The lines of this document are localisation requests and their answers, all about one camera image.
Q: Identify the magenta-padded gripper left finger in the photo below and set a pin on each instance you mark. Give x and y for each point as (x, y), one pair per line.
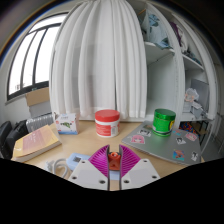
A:
(86, 173)

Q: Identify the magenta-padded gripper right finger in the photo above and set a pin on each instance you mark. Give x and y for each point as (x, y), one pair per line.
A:
(141, 173)

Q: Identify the orange charger block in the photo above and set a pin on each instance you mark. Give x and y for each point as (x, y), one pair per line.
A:
(114, 161)

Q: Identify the silver laptop with stickers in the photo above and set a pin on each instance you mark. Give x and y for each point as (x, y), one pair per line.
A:
(163, 146)

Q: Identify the white jar with red lid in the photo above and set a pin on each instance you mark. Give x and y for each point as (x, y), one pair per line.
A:
(107, 125)

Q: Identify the small white printed box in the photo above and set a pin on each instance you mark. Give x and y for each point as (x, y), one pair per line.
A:
(66, 124)

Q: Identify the green metal tin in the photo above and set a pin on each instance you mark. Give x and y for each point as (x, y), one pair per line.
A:
(163, 121)

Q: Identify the yellow and pink book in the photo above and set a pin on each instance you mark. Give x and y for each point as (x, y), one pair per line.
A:
(36, 141)

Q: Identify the colourful patterned bag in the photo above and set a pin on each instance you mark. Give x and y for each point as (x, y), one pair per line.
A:
(189, 128)

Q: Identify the white ribbed radiator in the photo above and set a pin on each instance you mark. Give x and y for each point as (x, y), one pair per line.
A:
(40, 122)

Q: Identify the black bag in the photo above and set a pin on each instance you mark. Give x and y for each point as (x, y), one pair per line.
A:
(16, 136)

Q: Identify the grey box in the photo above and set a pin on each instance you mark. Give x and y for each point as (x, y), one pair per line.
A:
(41, 108)

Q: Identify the black suitcase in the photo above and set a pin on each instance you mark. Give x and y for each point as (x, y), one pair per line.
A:
(4, 136)

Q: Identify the brown cardboard box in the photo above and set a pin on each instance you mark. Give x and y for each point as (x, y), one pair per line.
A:
(37, 96)

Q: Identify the white shelf unit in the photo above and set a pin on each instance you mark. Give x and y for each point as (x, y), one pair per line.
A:
(163, 76)

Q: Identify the white curtain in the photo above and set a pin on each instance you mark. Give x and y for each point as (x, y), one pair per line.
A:
(96, 60)

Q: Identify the dark-framed window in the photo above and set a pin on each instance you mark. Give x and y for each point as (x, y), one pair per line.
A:
(30, 56)

